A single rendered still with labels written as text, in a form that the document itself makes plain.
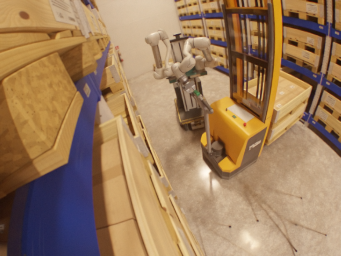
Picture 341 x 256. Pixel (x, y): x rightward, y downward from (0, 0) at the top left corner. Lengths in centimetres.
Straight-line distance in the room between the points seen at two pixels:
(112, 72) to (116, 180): 138
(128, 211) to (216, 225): 184
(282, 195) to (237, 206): 72
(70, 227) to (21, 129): 14
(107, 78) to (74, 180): 153
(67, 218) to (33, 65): 19
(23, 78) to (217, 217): 221
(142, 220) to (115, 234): 12
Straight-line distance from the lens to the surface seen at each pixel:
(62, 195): 24
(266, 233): 229
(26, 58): 18
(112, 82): 174
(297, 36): 319
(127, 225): 42
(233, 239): 218
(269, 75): 163
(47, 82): 19
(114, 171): 51
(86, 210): 27
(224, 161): 215
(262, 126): 190
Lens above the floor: 216
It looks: 41 degrees down
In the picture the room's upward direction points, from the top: 19 degrees counter-clockwise
